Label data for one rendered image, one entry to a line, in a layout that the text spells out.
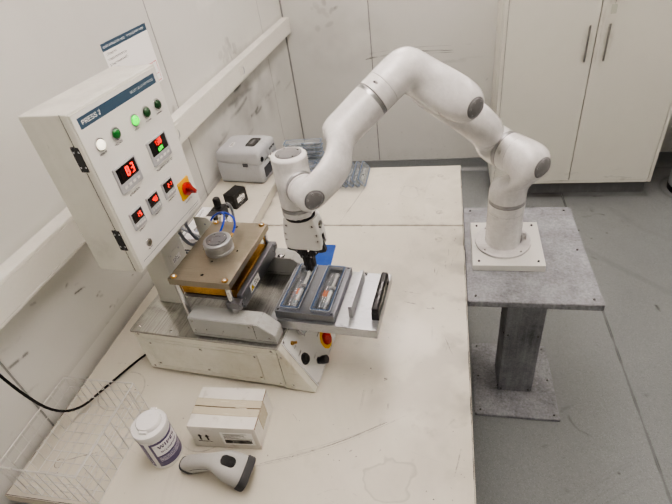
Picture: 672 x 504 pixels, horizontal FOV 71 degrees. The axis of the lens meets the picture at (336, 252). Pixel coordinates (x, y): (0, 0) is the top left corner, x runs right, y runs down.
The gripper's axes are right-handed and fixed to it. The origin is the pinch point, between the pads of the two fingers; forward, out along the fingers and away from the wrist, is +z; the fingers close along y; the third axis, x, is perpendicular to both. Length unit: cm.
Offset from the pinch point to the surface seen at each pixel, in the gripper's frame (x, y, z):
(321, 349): 4.6, -0.2, 29.8
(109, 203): 17, 39, -27
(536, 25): -216, -63, -3
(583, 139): -220, -99, 68
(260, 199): -74, 54, 30
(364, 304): 1.8, -14.3, 11.9
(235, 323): 16.7, 16.6, 9.1
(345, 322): 9.1, -11.0, 11.9
